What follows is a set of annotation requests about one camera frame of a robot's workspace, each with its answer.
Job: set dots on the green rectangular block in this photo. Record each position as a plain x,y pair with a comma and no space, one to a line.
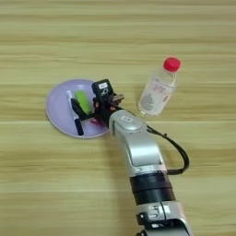
83,100

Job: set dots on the clear bottle with red cap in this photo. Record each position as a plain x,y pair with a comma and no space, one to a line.
156,92

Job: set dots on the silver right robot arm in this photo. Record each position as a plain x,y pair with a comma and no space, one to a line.
141,150

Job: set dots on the white marker with black cap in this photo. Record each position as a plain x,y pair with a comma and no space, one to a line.
70,100

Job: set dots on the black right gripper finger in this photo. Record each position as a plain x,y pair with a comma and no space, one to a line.
77,107
118,98

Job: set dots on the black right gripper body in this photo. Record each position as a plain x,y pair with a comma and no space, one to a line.
103,112

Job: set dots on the round purple plate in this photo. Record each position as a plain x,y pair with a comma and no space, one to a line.
58,107

